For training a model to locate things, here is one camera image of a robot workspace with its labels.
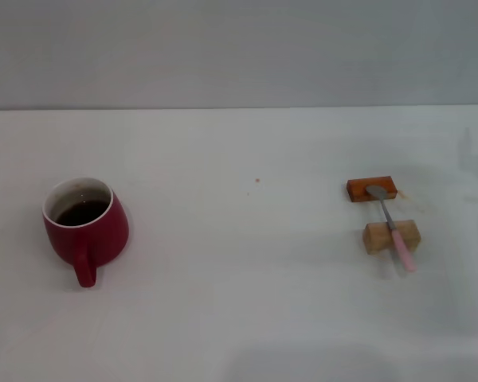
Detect red ceramic coffee cup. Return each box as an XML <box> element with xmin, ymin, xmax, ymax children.
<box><xmin>42</xmin><ymin>177</ymin><xmax>131</xmax><ymax>289</ymax></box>

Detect pink handled metal spoon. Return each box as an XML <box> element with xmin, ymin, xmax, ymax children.
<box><xmin>365</xmin><ymin>185</ymin><xmax>417</xmax><ymax>274</ymax></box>

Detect light wooden arch block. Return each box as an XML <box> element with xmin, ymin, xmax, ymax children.
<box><xmin>362</xmin><ymin>219</ymin><xmax>422</xmax><ymax>255</ymax></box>

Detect dark orange wooden block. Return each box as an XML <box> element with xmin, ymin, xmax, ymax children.
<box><xmin>346</xmin><ymin>174</ymin><xmax>398</xmax><ymax>204</ymax></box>

